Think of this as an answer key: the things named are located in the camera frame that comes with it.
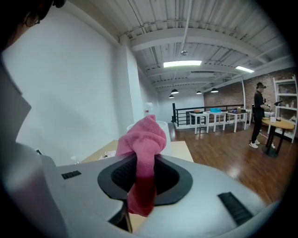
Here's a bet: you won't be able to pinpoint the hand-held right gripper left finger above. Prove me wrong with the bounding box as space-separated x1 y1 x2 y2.
39 154 138 238

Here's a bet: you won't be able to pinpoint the white table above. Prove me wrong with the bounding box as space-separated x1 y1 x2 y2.
227 111 249 133
207 111 229 132
190 112 210 135

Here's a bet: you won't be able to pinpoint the round wooden table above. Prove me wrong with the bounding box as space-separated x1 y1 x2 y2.
261 119 296 158

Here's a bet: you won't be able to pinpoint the clear water jug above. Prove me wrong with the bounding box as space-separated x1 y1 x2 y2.
143 102 154 117

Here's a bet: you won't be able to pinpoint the person's head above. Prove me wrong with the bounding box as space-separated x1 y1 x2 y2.
0 0 68 51

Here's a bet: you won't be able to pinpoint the white table lamp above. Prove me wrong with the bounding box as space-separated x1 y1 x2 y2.
127 120 173 157

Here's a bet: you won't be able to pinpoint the white shelf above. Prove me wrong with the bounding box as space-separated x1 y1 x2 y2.
272 74 298 144

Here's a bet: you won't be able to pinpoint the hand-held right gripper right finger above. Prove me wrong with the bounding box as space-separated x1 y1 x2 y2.
134 154 267 238

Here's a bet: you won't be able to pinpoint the pink cloth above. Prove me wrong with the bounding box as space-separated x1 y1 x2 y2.
115 114 167 217

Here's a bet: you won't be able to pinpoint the black railing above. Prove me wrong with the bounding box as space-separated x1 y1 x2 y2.
172 104 245 128

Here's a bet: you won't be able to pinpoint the person's glasses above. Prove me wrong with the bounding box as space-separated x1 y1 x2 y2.
25 18 41 27

